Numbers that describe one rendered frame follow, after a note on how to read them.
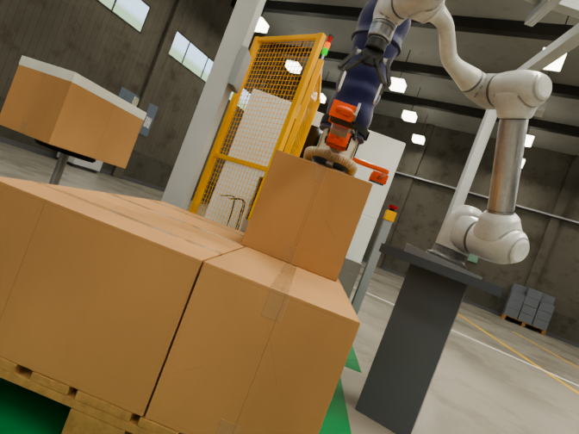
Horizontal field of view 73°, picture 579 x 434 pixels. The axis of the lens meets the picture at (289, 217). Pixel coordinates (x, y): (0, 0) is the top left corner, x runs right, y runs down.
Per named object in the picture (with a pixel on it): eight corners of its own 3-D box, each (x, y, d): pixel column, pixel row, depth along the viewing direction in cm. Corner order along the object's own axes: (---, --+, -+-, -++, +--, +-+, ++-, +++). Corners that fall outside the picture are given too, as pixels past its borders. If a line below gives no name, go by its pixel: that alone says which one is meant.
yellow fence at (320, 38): (166, 255, 349) (250, 34, 348) (176, 257, 356) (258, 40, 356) (224, 294, 291) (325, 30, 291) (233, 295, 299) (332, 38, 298)
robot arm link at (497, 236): (488, 252, 178) (533, 269, 158) (461, 257, 172) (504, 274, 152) (514, 73, 160) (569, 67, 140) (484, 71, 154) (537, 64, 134)
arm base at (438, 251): (463, 269, 192) (469, 259, 191) (465, 269, 171) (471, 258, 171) (427, 253, 199) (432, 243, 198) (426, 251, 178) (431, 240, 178)
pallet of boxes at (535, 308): (540, 332, 1417) (554, 297, 1417) (544, 335, 1336) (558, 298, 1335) (500, 316, 1479) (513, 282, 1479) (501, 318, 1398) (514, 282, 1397)
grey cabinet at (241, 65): (232, 91, 309) (245, 56, 309) (239, 94, 308) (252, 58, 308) (227, 83, 289) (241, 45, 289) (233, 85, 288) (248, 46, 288)
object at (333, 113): (327, 121, 127) (333, 107, 127) (349, 129, 126) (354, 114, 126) (328, 114, 118) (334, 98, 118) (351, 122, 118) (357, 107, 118)
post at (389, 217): (335, 341, 277) (385, 209, 277) (344, 344, 277) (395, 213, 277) (336, 344, 271) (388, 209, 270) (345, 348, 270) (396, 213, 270)
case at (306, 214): (266, 240, 213) (292, 172, 213) (335, 268, 208) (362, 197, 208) (239, 244, 154) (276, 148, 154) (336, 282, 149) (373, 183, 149)
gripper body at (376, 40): (387, 49, 144) (377, 72, 144) (364, 41, 145) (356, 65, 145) (390, 40, 137) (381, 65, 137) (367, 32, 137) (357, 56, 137)
